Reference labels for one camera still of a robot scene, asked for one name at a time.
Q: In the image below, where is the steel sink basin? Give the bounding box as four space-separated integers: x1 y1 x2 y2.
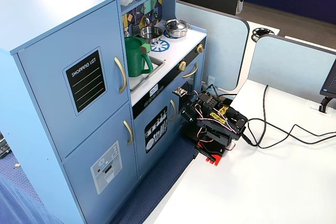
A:
128 55 166 93

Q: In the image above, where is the blue door with shopping list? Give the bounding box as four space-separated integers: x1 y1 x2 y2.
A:
17 0 131 162

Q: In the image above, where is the steel slotted spatula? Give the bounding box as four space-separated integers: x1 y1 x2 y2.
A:
132 11 140 36

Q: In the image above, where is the steel toy pot with lid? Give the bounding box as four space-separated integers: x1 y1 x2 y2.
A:
162 18 190 38

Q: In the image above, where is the red table clamp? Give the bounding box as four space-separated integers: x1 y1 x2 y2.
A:
196 141 224 167

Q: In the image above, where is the blue oven door with window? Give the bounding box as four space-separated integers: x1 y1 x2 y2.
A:
180 60 205 104

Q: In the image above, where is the blue door with ice dispenser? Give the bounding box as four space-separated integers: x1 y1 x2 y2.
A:
61 102 139 224

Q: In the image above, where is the filament spool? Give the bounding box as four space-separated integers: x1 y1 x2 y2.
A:
250 27 275 42

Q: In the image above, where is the black cable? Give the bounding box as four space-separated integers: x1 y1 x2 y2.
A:
243 84 270 149
246 118 336 149

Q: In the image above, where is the blue door with dishwasher print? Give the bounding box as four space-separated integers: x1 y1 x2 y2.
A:
133 91 182 180

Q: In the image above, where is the light blue desk divider panel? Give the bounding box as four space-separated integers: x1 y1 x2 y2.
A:
175 0 250 92
246 34 336 102

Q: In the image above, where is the blue wooden toy kitchen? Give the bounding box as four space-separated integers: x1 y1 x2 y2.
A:
0 0 208 224

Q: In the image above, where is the black computer monitor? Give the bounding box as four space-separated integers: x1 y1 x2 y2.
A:
319 58 336 99

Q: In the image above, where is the black monitor stand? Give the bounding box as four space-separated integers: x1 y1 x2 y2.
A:
318 96 333 112

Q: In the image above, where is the green plastic pitcher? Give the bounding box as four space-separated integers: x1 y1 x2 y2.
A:
124 36 154 78

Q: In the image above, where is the open steel toy pan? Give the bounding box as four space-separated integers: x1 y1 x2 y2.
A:
140 26 163 44

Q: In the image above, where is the small camera circuit board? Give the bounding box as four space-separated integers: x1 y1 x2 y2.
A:
172 87 188 97

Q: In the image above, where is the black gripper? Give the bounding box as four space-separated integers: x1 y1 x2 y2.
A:
180 101 208 143

